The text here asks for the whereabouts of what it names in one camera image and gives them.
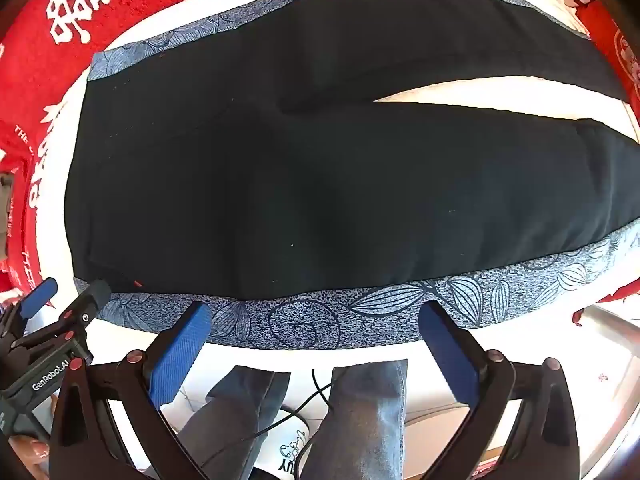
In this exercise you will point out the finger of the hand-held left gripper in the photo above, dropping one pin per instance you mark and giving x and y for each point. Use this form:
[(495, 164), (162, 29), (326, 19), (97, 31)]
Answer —
[(41, 294), (92, 294)]

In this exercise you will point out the person's left hand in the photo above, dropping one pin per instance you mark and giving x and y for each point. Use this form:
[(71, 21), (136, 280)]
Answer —
[(29, 449)]

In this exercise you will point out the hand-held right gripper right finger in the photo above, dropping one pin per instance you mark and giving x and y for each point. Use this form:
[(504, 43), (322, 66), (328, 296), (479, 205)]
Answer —
[(450, 355)]

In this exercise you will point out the metal frame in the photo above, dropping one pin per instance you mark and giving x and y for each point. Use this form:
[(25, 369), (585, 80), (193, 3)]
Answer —
[(612, 330)]

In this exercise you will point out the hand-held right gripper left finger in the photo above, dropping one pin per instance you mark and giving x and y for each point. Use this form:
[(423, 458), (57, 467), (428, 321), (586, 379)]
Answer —
[(180, 350)]

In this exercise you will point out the white printed shoe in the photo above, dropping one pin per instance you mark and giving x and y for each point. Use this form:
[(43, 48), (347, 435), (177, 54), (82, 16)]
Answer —
[(287, 450)]

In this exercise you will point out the black pants with blue trim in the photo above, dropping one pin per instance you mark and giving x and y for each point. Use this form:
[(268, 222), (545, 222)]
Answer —
[(300, 185)]

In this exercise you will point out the person's right leg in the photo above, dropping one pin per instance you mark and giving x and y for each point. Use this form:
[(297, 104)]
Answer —
[(365, 410)]

